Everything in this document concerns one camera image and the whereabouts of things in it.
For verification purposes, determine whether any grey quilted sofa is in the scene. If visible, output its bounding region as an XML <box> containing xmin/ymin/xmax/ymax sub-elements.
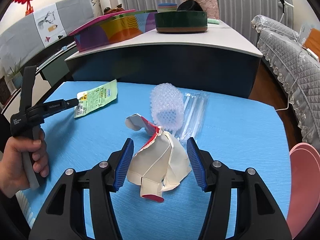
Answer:
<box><xmin>251</xmin><ymin>15</ymin><xmax>320</xmax><ymax>144</ymax></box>

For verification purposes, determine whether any person's left hand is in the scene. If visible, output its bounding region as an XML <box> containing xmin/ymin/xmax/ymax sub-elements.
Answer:
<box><xmin>0</xmin><ymin>131</ymin><xmax>50</xmax><ymax>198</ymax></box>

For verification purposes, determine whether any white coffee table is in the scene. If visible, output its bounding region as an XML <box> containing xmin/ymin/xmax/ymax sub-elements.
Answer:
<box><xmin>64</xmin><ymin>20</ymin><xmax>263</xmax><ymax>99</ymax></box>

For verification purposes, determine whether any white power strip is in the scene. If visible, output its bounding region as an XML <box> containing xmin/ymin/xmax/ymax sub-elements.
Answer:
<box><xmin>306</xmin><ymin>49</ymin><xmax>320</xmax><ymax>60</ymax></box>

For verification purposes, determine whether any brown teapot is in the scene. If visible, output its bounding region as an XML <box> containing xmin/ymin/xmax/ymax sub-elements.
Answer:
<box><xmin>104</xmin><ymin>4</ymin><xmax>125</xmax><ymax>14</ymax></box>

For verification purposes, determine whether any colourful storage box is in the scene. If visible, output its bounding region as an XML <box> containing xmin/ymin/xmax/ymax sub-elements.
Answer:
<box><xmin>69</xmin><ymin>9</ymin><xmax>158</xmax><ymax>53</ymax></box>

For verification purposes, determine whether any pink plastic bin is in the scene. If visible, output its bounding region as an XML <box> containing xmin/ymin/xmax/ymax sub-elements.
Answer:
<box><xmin>286</xmin><ymin>142</ymin><xmax>320</xmax><ymax>239</ymax></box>

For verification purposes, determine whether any bubble wrap roll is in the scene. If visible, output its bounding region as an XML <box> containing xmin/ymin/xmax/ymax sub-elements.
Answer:
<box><xmin>150</xmin><ymin>83</ymin><xmax>183</xmax><ymax>131</ymax></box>

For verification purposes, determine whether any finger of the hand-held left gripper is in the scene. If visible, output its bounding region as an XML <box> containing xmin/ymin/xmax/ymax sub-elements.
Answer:
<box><xmin>41</xmin><ymin>98</ymin><xmax>80</xmax><ymax>117</ymax></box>

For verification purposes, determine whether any white floor stand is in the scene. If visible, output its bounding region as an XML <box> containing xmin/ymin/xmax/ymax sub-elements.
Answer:
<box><xmin>278</xmin><ymin>0</ymin><xmax>294</xmax><ymax>24</ymax></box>

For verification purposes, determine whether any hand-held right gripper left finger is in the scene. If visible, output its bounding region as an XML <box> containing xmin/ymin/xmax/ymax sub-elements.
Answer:
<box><xmin>29</xmin><ymin>138</ymin><xmax>135</xmax><ymax>240</ymax></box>

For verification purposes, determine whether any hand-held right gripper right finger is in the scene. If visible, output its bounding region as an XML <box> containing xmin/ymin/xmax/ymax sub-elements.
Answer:
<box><xmin>187</xmin><ymin>137</ymin><xmax>293</xmax><ymax>240</ymax></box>

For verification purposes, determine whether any grey television cover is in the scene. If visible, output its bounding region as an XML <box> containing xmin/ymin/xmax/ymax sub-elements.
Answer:
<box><xmin>0</xmin><ymin>0</ymin><xmax>94</xmax><ymax>65</ymax></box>

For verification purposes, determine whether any cream paper carton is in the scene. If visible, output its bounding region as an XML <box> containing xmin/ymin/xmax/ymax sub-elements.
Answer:
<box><xmin>125</xmin><ymin>114</ymin><xmax>192</xmax><ymax>202</ymax></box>

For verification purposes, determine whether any green snack wrapper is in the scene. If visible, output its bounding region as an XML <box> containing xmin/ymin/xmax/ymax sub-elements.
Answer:
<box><xmin>74</xmin><ymin>79</ymin><xmax>118</xmax><ymax>118</ymax></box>

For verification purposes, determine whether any pink lace basket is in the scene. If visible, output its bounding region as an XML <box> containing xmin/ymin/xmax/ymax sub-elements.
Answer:
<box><xmin>181</xmin><ymin>0</ymin><xmax>218</xmax><ymax>20</ymax></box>

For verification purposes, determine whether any blue tablecloth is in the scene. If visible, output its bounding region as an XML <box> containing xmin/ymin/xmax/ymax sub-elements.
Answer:
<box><xmin>15</xmin><ymin>81</ymin><xmax>293</xmax><ymax>240</ymax></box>

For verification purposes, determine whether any television cabinet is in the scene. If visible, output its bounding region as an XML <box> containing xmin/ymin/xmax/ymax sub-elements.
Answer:
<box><xmin>0</xmin><ymin>40</ymin><xmax>78</xmax><ymax>110</ymax></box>

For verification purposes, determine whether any stack of coloured bowls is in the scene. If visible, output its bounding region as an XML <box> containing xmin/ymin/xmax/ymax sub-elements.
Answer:
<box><xmin>157</xmin><ymin>2</ymin><xmax>178</xmax><ymax>13</ymax></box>

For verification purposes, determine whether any clear plastic straw packet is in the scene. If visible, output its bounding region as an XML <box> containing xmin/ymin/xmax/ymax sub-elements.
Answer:
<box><xmin>178</xmin><ymin>91</ymin><xmax>208</xmax><ymax>140</ymax></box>

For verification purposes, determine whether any potted plant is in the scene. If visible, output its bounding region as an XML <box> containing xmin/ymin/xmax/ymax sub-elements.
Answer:
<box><xmin>5</xmin><ymin>57</ymin><xmax>24</xmax><ymax>89</ymax></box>

